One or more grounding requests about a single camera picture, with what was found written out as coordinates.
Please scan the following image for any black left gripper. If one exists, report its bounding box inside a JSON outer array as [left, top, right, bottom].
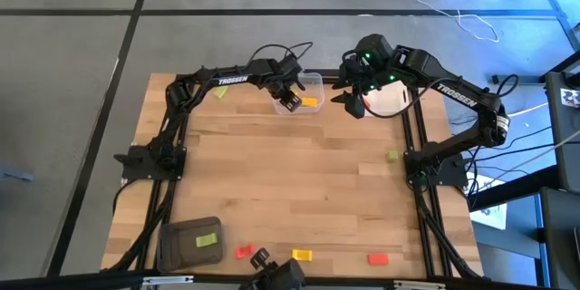
[[266, 61, 306, 96]]

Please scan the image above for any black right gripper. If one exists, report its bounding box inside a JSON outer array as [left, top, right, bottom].
[[329, 59, 386, 119]]

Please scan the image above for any yellow arch block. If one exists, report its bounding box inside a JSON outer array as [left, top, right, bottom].
[[291, 248, 314, 263]]

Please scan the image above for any green arch block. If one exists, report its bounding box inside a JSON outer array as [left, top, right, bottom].
[[195, 232, 219, 249]]

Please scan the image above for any clear plastic bin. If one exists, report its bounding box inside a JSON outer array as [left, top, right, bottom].
[[270, 71, 326, 117]]

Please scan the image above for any white plastic bin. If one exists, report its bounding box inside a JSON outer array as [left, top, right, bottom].
[[362, 80, 411, 118]]

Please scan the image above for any red arch block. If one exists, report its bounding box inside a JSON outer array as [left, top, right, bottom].
[[234, 244, 256, 260]]

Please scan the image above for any white paper sheet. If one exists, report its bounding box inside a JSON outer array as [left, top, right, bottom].
[[470, 176, 508, 231]]

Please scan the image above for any black metal bar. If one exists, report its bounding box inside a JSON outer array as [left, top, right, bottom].
[[466, 165, 558, 212]]

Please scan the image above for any dark grey bin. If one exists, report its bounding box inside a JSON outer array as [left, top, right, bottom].
[[155, 216, 225, 274]]

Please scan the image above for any black equipment cart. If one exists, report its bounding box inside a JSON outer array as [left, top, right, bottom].
[[542, 70, 580, 194]]

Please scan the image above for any white fiducial marker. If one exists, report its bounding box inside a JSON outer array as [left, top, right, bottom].
[[560, 87, 580, 109]]

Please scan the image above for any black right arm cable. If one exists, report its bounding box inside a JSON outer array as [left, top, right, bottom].
[[360, 79, 439, 120]]

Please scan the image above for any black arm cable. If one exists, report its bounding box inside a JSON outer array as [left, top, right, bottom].
[[247, 41, 314, 72], [360, 79, 439, 120]]

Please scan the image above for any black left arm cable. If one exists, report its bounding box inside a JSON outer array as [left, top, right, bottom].
[[247, 41, 314, 72]]

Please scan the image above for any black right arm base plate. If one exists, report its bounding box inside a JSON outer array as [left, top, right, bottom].
[[404, 150, 469, 190]]

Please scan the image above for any black power cable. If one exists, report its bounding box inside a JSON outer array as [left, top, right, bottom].
[[465, 124, 559, 167]]

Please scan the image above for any thin white cable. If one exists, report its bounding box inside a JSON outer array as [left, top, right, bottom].
[[506, 101, 550, 119]]

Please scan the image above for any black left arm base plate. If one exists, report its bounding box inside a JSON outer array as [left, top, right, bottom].
[[112, 143, 188, 182]]

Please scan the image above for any beige cable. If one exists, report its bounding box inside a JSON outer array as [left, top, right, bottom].
[[478, 130, 580, 190]]

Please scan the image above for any silver frame bracket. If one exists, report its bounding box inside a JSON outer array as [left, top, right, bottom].
[[392, 279, 448, 290], [142, 275, 195, 286]]

